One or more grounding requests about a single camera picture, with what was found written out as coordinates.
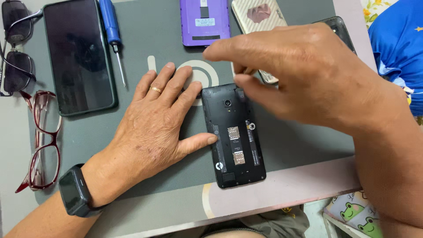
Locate person's right hand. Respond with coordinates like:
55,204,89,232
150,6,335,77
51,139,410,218
202,22,410,136

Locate person's left hand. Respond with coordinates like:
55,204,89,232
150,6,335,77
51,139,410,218
81,62,219,207

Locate black phone without back cover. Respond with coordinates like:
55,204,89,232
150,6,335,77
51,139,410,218
201,83,267,189

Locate black phone back cover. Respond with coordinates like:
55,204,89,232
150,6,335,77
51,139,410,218
312,16,358,55

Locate blue fabric with star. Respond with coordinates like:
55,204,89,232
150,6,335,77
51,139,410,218
368,0,423,117

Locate floral cloth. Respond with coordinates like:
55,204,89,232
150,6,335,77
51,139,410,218
360,0,399,29

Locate beige striped phone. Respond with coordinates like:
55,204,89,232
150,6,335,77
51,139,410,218
231,0,288,85

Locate black smartwatch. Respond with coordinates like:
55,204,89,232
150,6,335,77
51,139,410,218
59,164,107,218

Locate black smartphone in dark case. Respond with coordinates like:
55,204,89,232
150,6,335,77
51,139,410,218
43,0,119,117

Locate grey work mat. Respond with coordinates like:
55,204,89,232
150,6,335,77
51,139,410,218
22,0,356,205

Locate red framed glasses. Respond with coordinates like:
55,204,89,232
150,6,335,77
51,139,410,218
15,90,63,194

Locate purple phone back cover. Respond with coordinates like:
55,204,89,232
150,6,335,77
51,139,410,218
180,0,231,47

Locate frog print cushion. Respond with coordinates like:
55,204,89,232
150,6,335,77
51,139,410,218
323,191,384,238

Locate dark sunglasses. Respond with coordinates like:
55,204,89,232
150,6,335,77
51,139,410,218
0,0,44,97

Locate white stool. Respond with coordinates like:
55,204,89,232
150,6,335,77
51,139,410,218
322,212,372,238

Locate person's olive shirt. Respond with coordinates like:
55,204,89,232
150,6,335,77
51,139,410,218
198,205,310,238

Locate blue handled screwdriver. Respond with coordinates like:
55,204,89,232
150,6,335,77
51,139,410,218
98,0,127,88

